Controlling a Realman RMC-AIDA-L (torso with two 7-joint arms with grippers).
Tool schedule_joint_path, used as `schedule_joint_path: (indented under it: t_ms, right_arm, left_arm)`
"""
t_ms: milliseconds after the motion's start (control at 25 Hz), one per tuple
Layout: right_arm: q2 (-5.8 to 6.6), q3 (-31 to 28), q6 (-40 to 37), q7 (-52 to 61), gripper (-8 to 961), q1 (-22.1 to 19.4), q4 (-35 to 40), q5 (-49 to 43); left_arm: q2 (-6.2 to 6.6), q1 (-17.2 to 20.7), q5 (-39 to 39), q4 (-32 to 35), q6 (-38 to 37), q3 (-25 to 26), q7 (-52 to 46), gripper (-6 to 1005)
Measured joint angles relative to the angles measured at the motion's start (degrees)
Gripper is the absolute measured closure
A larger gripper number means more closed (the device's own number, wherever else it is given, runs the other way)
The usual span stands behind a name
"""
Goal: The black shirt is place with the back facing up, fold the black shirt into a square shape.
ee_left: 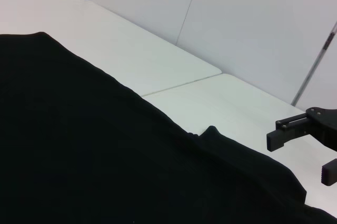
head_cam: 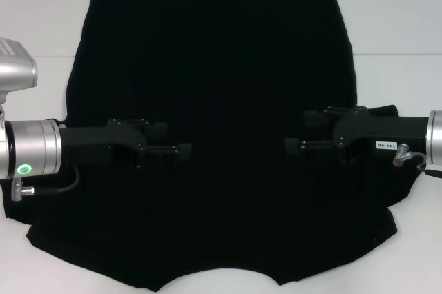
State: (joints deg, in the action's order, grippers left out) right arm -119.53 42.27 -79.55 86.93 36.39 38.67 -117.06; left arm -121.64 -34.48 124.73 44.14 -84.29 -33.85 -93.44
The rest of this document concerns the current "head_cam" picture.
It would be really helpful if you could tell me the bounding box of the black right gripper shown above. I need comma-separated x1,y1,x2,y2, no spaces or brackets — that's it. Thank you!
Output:
283,105,430,168

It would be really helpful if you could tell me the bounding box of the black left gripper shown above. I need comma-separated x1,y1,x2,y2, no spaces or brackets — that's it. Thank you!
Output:
58,119,193,171

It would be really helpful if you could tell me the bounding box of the black t-shirt with FREE print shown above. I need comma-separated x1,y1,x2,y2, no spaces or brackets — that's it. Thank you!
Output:
5,0,423,294

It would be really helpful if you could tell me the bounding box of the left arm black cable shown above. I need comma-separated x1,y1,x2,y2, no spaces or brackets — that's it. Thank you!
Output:
11,164,82,202

